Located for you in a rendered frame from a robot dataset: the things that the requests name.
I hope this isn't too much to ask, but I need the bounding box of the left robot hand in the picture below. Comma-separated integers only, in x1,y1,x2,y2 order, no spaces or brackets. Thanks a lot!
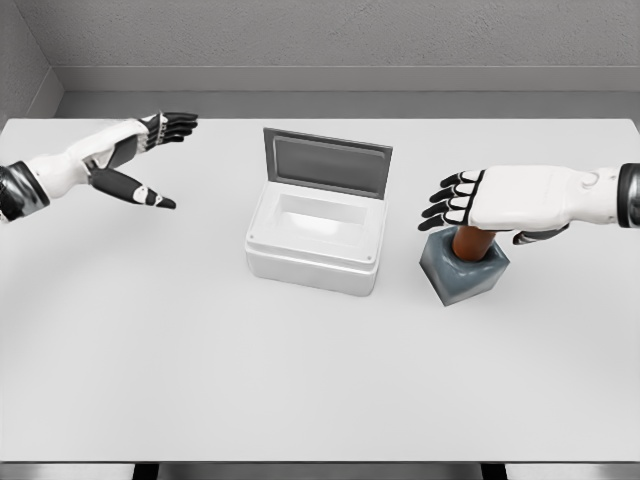
62,111,200,211

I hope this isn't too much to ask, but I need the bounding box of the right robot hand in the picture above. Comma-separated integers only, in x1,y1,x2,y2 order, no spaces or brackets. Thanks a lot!
417,166,587,246

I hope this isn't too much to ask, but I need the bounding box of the white box with grey lid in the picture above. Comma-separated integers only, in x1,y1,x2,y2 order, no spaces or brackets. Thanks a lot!
244,126,394,299

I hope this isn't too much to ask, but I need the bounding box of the stamp with brown handle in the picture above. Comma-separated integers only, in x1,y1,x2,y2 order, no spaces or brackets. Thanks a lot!
418,225,511,306

